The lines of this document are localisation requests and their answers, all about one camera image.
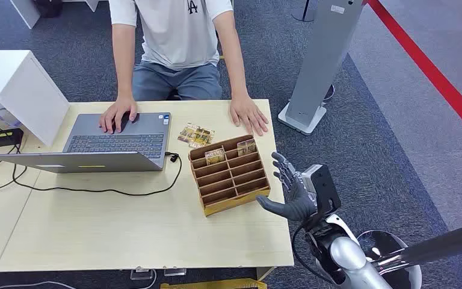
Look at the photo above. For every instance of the person's right hand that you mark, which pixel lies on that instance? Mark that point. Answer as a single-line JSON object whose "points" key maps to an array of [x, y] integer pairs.
{"points": [[117, 111]]}

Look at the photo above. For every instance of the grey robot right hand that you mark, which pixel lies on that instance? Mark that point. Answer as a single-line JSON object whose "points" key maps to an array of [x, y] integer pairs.
{"points": [[298, 207]]}

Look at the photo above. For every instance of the person's left hand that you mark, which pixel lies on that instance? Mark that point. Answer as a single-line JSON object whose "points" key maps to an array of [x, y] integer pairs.
{"points": [[247, 113]]}

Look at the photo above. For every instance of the person's left forearm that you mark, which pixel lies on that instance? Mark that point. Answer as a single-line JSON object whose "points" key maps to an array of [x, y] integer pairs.
{"points": [[233, 60]]}

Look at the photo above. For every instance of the person's right forearm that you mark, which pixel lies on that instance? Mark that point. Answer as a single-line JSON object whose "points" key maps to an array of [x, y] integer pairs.
{"points": [[124, 64]]}

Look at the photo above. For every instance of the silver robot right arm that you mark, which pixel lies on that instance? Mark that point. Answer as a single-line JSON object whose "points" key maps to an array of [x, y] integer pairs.
{"points": [[342, 255]]}

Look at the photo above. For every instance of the round white-rimmed robot base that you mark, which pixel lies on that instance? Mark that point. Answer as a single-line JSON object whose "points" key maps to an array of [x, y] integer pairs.
{"points": [[382, 243]]}

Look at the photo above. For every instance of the brown wooden card holder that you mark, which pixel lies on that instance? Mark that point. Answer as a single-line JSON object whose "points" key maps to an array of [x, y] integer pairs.
{"points": [[231, 183]]}

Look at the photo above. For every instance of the person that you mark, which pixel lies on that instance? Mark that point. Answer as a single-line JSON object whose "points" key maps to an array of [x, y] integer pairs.
{"points": [[175, 36]]}

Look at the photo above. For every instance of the grey laptop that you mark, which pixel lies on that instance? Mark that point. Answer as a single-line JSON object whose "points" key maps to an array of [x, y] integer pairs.
{"points": [[151, 127]]}

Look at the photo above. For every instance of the white box cabinet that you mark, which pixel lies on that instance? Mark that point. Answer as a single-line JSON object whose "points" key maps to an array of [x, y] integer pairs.
{"points": [[27, 95]]}

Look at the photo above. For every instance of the grey pillar stand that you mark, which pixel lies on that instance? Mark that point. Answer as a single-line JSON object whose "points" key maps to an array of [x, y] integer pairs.
{"points": [[322, 60]]}

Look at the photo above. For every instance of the black round stand base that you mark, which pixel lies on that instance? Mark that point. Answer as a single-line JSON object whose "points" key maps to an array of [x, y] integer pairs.
{"points": [[303, 16]]}

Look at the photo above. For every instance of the yellow cardboard piece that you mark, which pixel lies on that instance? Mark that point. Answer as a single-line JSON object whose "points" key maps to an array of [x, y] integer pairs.
{"points": [[215, 285]]}

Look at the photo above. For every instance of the black power adapter yellow label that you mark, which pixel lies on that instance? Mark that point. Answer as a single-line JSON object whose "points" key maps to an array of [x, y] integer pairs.
{"points": [[2, 137]]}

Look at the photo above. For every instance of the white furniture piece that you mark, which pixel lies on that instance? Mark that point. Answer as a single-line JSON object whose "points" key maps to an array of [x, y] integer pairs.
{"points": [[25, 12]]}

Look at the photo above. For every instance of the clear acrylic stand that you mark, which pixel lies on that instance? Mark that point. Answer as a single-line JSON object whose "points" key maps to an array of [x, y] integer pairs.
{"points": [[141, 274], [174, 272]]}

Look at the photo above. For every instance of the dark metal pole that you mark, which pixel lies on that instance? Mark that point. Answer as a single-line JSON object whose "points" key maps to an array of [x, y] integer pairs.
{"points": [[446, 241]]}

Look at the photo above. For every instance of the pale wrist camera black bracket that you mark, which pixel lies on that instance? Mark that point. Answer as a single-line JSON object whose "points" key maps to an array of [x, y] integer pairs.
{"points": [[326, 187]]}

